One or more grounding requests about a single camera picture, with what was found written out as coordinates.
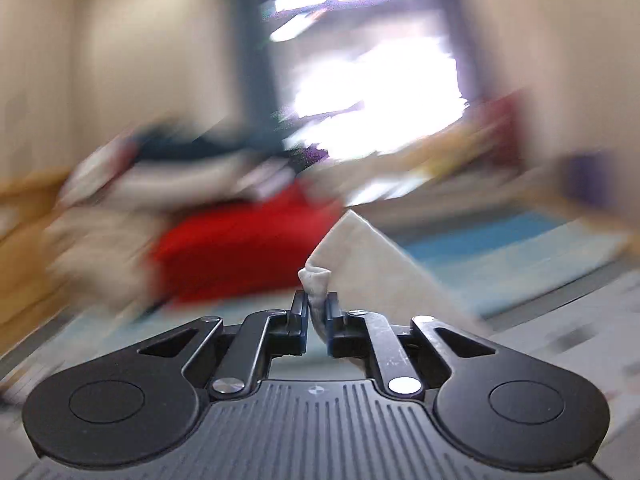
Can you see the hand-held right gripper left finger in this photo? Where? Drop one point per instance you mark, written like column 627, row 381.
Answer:
column 300, row 322

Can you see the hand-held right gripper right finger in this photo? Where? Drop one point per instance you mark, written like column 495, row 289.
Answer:
column 332, row 325

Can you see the white small garment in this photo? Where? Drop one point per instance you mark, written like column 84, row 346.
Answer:
column 370, row 270

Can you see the red folded blanket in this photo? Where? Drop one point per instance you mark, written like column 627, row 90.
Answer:
column 240, row 250

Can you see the printed light blue blanket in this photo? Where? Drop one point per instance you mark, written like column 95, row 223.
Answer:
column 500, row 250

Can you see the dark blue cloth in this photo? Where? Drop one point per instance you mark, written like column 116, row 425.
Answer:
column 200, row 145

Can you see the beige folded blanket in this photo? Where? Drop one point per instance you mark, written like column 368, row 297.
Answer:
column 100, row 255

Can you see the bright window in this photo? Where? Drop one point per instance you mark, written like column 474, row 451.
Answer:
column 370, row 70

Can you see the purple box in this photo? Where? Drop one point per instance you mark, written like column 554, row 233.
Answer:
column 592, row 177

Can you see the wooden bed frame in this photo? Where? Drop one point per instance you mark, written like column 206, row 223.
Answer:
column 25, row 240

